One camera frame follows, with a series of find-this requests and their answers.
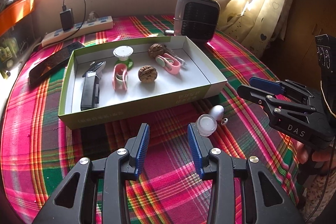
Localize brown walnut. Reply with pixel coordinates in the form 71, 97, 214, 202
148, 43, 165, 59
138, 65, 158, 83

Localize black charger adapter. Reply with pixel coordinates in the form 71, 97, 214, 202
60, 9, 74, 31

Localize white power strip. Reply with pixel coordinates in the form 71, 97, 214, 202
42, 16, 113, 47

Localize black rectangular case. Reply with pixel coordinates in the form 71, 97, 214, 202
80, 71, 100, 111

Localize white green thread spool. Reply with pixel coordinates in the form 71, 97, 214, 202
113, 46, 134, 70

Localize grey black desk heater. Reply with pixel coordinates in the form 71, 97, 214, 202
174, 0, 221, 44

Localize orange storage tray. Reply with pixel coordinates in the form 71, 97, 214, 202
0, 0, 34, 36

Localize black charger cable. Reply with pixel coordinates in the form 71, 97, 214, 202
48, 0, 87, 42

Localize black smartphone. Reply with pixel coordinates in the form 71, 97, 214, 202
29, 41, 85, 86

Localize small silver cylinder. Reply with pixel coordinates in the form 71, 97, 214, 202
164, 30, 174, 36

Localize green white cardboard tray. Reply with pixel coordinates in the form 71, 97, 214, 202
58, 36, 227, 130

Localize white plug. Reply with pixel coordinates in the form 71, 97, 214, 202
87, 11, 99, 23

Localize small white round jar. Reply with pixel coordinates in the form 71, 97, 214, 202
195, 114, 218, 137

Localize white egg-shaped keychain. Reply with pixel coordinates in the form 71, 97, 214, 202
209, 105, 228, 125

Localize person's right hand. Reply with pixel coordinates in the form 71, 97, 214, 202
295, 141, 335, 170

